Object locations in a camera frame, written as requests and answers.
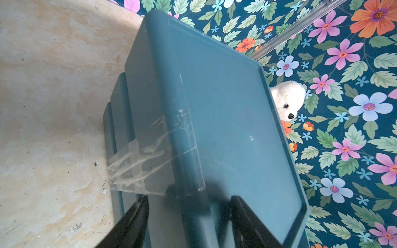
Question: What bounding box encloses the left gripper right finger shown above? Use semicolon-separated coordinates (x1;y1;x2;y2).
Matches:
230;195;283;248

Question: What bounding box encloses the white plush dog toy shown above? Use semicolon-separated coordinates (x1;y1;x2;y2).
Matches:
270;81;306;122

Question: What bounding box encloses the teal plastic drawer cabinet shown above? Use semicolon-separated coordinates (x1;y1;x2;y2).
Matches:
103;10;310;248

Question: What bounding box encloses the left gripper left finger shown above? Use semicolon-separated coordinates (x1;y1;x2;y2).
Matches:
96;196;149;248

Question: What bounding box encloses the clear adhesive tape strip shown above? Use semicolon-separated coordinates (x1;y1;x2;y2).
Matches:
107;108;206;197

